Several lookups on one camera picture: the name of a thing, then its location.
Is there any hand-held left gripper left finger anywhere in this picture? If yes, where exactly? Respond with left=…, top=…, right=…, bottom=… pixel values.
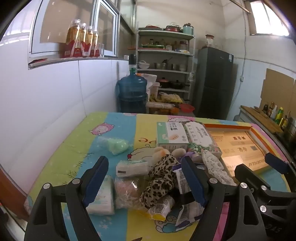
left=24, top=156, right=109, bottom=241

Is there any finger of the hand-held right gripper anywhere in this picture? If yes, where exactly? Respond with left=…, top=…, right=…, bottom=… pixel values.
left=265, top=152, right=296, bottom=193
left=235, top=163, right=271, bottom=193

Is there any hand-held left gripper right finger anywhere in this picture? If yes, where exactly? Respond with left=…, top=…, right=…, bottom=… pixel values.
left=181, top=156, right=266, bottom=241

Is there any purple snack packet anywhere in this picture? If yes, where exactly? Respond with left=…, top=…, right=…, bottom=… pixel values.
left=175, top=202, right=206, bottom=230
left=172, top=162, right=193, bottom=195

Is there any white tissue pack green print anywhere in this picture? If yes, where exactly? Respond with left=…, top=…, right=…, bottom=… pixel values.
left=87, top=175, right=115, bottom=215

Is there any white floral cloth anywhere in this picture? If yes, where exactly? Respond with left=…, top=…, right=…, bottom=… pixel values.
left=202, top=151, right=236, bottom=186

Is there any pink item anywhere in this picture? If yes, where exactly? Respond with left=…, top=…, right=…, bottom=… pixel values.
left=114, top=177, right=148, bottom=209

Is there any leopard print cloth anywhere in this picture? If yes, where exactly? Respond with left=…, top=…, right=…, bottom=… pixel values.
left=139, top=154, right=179, bottom=209

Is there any orange shallow cardboard box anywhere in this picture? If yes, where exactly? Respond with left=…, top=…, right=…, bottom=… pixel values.
left=203, top=123, right=278, bottom=186

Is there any yellow white packet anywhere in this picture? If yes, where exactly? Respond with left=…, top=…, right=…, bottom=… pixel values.
left=148, top=195, right=175, bottom=220

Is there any small white tissue pack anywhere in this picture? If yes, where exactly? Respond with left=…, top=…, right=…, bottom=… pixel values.
left=116, top=160, right=149, bottom=178

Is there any green sponge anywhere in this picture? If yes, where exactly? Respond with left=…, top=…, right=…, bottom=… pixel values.
left=97, top=136, right=130, bottom=156

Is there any colourful printed blanket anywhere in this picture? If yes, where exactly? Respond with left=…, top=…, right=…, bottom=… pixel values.
left=23, top=112, right=292, bottom=241

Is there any floral tissue pack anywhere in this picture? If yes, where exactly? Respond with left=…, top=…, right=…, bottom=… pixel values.
left=184, top=122, right=222, bottom=159

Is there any green yellow bottle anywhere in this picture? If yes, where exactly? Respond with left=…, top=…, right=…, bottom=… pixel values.
left=275, top=107, right=284, bottom=124

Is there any wooden cutting board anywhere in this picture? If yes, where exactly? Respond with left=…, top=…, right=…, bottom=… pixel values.
left=239, top=105, right=284, bottom=133

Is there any white green carton box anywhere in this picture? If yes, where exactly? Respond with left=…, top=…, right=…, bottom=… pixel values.
left=157, top=122, right=189, bottom=151

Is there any cardboard sheet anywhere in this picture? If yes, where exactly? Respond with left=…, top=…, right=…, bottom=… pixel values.
left=260, top=68, right=296, bottom=112

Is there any red plastic basket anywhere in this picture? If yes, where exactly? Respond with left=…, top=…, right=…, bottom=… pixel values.
left=180, top=103, right=195, bottom=113

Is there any wrapped noodle bundle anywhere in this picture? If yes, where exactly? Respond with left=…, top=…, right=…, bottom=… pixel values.
left=146, top=102, right=175, bottom=109

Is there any clear bag yellow food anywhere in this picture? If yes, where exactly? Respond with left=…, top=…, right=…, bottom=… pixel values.
left=161, top=93, right=183, bottom=103

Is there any blue water jug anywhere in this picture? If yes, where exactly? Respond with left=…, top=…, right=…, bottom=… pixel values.
left=116, top=68, right=148, bottom=114

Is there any black wok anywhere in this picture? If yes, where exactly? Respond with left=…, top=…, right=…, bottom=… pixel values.
left=171, top=80, right=190, bottom=90

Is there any white plastic bucket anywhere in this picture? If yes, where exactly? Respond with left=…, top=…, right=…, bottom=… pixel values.
left=150, top=82, right=161, bottom=98

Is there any dark grey fridge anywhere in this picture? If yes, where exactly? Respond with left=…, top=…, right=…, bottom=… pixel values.
left=194, top=47, right=234, bottom=120

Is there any red cooking pot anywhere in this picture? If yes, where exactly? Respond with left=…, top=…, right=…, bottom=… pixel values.
left=158, top=77, right=171, bottom=88

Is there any white flour bag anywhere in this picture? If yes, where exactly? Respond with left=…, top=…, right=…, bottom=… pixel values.
left=139, top=73, right=158, bottom=93

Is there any grey metal shelf rack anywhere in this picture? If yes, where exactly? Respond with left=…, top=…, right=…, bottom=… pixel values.
left=136, top=27, right=196, bottom=109

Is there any cooking oil bottle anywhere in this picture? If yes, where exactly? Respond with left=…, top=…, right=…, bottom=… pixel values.
left=62, top=19, right=81, bottom=58
left=91, top=31, right=100, bottom=57
left=75, top=23, right=87, bottom=58
left=84, top=26, right=94, bottom=57

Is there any high window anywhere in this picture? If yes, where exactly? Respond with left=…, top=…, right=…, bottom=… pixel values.
left=248, top=0, right=290, bottom=36

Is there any sliding window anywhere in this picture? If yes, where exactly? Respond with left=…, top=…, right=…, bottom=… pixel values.
left=29, top=0, right=121, bottom=58

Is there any red lidded pan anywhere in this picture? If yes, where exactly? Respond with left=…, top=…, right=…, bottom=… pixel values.
left=165, top=23, right=182, bottom=32

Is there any wooden door frame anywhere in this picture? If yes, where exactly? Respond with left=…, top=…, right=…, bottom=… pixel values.
left=0, top=166, right=30, bottom=220

